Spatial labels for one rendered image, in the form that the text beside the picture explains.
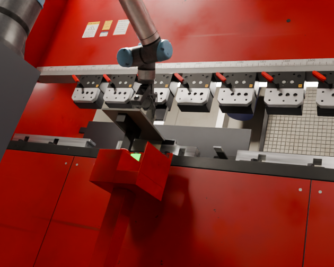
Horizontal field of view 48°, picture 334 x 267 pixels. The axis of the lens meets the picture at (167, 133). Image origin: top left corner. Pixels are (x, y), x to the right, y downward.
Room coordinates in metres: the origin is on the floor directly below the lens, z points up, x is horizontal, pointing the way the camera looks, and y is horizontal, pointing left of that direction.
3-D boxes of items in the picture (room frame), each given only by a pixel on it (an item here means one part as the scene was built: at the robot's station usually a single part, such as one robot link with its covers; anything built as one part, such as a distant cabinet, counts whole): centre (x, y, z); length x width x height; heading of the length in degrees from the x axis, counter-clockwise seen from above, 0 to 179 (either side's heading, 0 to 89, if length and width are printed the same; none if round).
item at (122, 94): (1.71, 0.27, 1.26); 0.15 x 0.09 x 0.17; 62
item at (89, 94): (1.81, 0.45, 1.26); 0.15 x 0.09 x 0.17; 62
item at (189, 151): (1.59, 0.02, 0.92); 0.39 x 0.06 x 0.10; 62
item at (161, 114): (1.61, 0.07, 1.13); 0.10 x 0.02 x 0.10; 62
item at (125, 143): (1.45, 0.16, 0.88); 0.14 x 0.04 x 0.22; 152
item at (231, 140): (2.17, 0.04, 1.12); 1.13 x 0.02 x 0.44; 62
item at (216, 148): (1.60, -0.28, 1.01); 0.26 x 0.12 x 0.05; 152
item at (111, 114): (1.48, 0.14, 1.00); 0.26 x 0.18 x 0.01; 152
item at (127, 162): (1.27, 0.09, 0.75); 0.20 x 0.16 x 0.18; 54
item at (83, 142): (1.87, 0.56, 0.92); 0.50 x 0.06 x 0.10; 62
